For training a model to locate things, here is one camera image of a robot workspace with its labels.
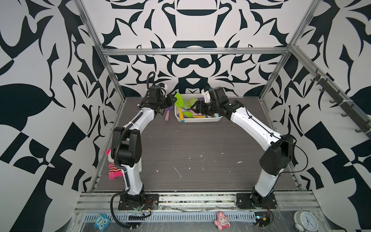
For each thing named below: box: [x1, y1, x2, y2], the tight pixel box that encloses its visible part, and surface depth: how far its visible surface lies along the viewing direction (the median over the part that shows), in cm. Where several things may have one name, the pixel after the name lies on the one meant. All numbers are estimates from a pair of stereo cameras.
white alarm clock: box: [293, 209, 320, 232], surface depth 67 cm
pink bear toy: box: [214, 211, 231, 232], surface depth 68 cm
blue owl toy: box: [93, 213, 111, 232], surface depth 69 cm
